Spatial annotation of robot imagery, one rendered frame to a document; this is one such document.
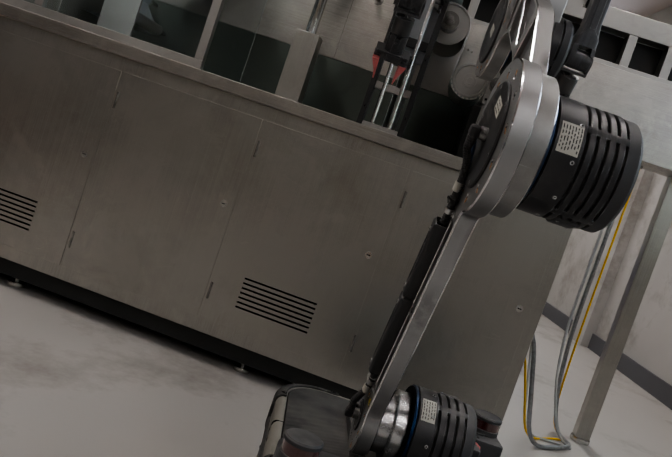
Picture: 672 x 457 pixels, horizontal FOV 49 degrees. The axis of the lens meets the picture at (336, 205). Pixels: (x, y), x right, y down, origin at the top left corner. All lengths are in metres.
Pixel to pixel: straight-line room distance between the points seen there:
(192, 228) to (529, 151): 1.57
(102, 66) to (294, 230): 0.82
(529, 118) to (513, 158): 0.06
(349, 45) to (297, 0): 0.27
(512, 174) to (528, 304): 1.37
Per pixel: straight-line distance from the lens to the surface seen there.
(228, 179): 2.38
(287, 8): 3.03
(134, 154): 2.48
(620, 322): 3.21
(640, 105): 3.03
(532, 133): 1.02
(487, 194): 1.04
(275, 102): 2.33
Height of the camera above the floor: 0.78
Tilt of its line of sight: 4 degrees down
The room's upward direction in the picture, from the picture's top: 19 degrees clockwise
